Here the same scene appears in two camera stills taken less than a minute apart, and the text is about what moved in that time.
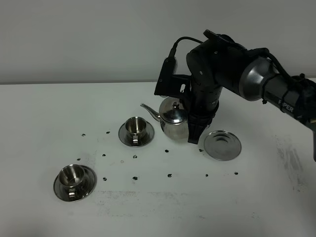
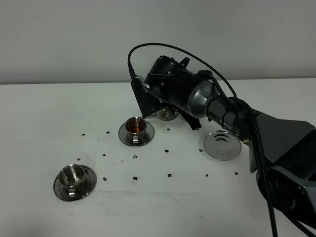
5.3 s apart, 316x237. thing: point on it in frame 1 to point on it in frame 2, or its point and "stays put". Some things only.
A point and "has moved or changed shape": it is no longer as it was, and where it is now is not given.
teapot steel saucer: [222, 145] stays put
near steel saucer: [91, 178] stays put
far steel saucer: [147, 136] stays put
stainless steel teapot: [173, 117] has moved or changed shape
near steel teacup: [71, 177] stays put
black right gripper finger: [196, 126] to [194, 123]
